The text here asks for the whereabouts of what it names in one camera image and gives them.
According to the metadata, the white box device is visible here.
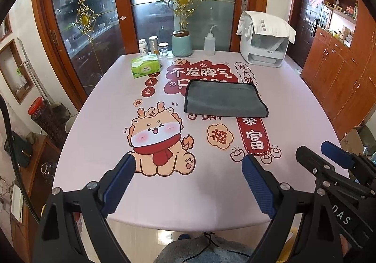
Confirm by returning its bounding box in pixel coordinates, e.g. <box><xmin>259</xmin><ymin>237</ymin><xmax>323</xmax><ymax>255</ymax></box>
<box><xmin>10</xmin><ymin>185</ymin><xmax>26</xmax><ymax>223</ymax></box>

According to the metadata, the cardboard box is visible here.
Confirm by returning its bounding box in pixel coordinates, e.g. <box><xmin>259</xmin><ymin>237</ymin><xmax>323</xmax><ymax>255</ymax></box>
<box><xmin>341</xmin><ymin>125</ymin><xmax>376</xmax><ymax>159</ymax></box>

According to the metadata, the white squeeze bottle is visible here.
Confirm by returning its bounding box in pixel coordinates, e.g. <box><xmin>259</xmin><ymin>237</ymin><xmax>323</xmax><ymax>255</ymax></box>
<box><xmin>204</xmin><ymin>25</ymin><xmax>219</xmax><ymax>56</ymax></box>

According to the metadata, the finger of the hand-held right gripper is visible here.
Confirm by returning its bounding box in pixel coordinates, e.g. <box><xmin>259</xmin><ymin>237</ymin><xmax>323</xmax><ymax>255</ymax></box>
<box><xmin>321</xmin><ymin>141</ymin><xmax>376</xmax><ymax>187</ymax></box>
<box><xmin>295</xmin><ymin>146</ymin><xmax>374</xmax><ymax>198</ymax></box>

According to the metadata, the grey towel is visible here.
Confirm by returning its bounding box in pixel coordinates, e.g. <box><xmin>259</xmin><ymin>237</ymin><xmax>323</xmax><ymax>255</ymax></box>
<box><xmin>184</xmin><ymin>79</ymin><xmax>270</xmax><ymax>118</ymax></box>

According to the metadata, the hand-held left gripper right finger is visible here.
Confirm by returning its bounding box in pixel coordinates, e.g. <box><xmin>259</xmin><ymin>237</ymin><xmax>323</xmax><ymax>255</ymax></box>
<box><xmin>241</xmin><ymin>154</ymin><xmax>345</xmax><ymax>263</ymax></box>

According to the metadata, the black bag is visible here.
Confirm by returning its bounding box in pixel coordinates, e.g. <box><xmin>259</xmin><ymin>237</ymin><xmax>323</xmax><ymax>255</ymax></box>
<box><xmin>4</xmin><ymin>131</ymin><xmax>33</xmax><ymax>168</ymax></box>

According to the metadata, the teal ceramic canister wooden lid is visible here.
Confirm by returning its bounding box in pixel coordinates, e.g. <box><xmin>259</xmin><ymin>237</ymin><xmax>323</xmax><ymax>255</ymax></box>
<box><xmin>172</xmin><ymin>31</ymin><xmax>193</xmax><ymax>57</ymax></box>

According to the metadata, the white cloth cover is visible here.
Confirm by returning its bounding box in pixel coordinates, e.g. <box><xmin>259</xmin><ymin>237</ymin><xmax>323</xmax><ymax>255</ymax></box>
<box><xmin>236</xmin><ymin>11</ymin><xmax>297</xmax><ymax>44</ymax></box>

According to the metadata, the wooden shelf cabinet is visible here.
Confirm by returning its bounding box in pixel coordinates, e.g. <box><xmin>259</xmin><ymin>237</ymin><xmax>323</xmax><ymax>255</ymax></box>
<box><xmin>300</xmin><ymin>0</ymin><xmax>376</xmax><ymax>141</ymax></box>

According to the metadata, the green tissue box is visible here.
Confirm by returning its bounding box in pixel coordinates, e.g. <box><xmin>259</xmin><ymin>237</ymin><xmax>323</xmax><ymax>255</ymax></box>
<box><xmin>131</xmin><ymin>54</ymin><xmax>161</xmax><ymax>79</ymax></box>

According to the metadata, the dark wooden entrance door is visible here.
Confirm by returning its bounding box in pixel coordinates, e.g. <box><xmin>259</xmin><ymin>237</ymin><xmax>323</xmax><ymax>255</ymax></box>
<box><xmin>293</xmin><ymin>0</ymin><xmax>326</xmax><ymax>67</ymax></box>

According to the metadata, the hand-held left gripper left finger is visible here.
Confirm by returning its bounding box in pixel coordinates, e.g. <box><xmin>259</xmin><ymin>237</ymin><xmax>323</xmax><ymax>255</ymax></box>
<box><xmin>36</xmin><ymin>153</ymin><xmax>137</xmax><ymax>263</ymax></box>

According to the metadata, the white countertop appliance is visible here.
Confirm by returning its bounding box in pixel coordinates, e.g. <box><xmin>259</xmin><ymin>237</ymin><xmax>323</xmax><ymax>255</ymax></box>
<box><xmin>239</xmin><ymin>31</ymin><xmax>287</xmax><ymax>68</ymax></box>

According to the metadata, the wooden side cabinet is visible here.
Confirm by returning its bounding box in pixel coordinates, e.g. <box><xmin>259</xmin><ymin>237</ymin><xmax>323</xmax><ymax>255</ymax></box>
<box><xmin>11</xmin><ymin>134</ymin><xmax>63</xmax><ymax>263</ymax></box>

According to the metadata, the person's grey fuzzy clothing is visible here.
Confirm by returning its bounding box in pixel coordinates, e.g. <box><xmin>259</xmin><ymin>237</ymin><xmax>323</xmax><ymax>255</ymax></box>
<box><xmin>159</xmin><ymin>233</ymin><xmax>257</xmax><ymax>263</ymax></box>

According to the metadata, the black cable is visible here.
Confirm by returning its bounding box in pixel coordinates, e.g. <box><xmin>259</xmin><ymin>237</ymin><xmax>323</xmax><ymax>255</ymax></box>
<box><xmin>0</xmin><ymin>95</ymin><xmax>40</xmax><ymax>223</ymax></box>

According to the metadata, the red lidded jar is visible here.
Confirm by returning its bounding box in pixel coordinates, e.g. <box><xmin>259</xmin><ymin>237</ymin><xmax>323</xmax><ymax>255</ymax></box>
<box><xmin>28</xmin><ymin>97</ymin><xmax>49</xmax><ymax>120</ymax></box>

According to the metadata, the cartoon printed pink tablecloth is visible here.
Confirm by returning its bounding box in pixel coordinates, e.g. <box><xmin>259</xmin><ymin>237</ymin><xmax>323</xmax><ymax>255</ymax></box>
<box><xmin>51</xmin><ymin>51</ymin><xmax>352</xmax><ymax>224</ymax></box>

